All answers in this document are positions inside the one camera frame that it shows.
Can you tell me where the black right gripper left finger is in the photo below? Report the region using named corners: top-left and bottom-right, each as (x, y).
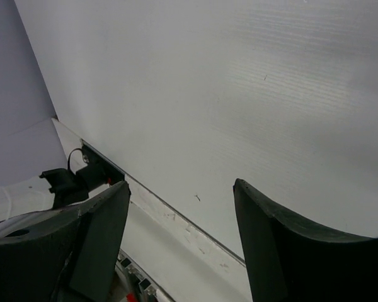
top-left (0, 181), bottom-right (130, 301)

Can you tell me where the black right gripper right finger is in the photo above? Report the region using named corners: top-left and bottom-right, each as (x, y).
top-left (233, 179), bottom-right (378, 301)

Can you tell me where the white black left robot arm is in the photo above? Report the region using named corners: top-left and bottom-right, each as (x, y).
top-left (0, 176), bottom-right (111, 238)

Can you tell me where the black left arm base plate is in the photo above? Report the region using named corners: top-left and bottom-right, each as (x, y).
top-left (76, 140), bottom-right (125, 191)

